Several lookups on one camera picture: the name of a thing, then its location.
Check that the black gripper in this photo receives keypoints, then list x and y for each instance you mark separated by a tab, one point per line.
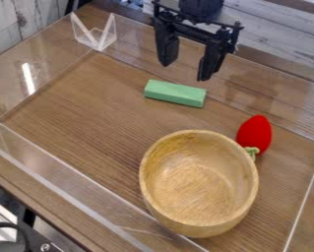
200	19

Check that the red plush strawberry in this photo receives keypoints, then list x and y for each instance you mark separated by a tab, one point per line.
254	135

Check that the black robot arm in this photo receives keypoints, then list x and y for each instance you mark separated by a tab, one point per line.
199	21

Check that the green rectangular block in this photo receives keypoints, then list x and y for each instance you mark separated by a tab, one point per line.
175	93

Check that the clear acrylic tray walls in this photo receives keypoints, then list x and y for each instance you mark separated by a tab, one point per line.
76	126

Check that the wooden bowl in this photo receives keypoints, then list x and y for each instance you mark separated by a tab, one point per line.
198	182

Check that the clear acrylic corner bracket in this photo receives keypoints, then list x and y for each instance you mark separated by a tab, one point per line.
95	38

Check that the black metal bracket with bolt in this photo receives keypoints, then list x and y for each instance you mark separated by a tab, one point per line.
39	243

